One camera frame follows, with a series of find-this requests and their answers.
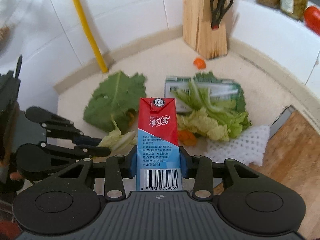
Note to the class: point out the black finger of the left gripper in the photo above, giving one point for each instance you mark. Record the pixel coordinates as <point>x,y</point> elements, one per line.
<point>44,159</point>
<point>59,127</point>

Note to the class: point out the red blue tea carton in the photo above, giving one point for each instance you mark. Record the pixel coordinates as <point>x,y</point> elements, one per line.
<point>158,153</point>

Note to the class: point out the wooden knife block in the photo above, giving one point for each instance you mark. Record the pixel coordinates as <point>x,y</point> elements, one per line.
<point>198,33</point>

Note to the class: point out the white foam fruit net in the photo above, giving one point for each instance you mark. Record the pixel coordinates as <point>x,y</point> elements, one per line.
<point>248,148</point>

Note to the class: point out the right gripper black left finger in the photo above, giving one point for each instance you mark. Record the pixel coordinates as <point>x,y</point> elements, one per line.
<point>119,167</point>

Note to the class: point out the large green leaf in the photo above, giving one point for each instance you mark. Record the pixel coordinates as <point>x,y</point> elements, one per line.
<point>222,90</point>
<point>113,100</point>

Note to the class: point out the red tomato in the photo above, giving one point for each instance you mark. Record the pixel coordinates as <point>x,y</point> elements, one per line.
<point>312,19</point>

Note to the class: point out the yellow vertical pipe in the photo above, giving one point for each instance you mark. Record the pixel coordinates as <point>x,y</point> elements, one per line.
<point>87,31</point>

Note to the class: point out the wooden cutting board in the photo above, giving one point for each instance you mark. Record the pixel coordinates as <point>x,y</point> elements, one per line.
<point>292,158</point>

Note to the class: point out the orange carrot piece by block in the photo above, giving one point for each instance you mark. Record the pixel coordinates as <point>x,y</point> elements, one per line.
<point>199,63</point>

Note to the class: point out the black kitchen scissors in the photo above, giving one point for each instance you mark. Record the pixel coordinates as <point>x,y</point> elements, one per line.
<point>218,9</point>

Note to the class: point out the pale cabbage leaves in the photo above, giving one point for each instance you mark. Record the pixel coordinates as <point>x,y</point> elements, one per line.
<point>214,124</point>

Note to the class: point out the pale cabbage leaf piece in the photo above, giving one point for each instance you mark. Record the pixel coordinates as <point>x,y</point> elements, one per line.
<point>116,141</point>

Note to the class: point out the green drink carton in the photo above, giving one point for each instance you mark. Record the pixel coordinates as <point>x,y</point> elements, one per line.
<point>188,96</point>

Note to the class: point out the orange peel piece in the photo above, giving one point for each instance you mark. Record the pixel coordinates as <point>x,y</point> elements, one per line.
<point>187,138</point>

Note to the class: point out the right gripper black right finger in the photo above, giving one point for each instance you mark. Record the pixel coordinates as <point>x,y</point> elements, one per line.
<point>200,168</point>

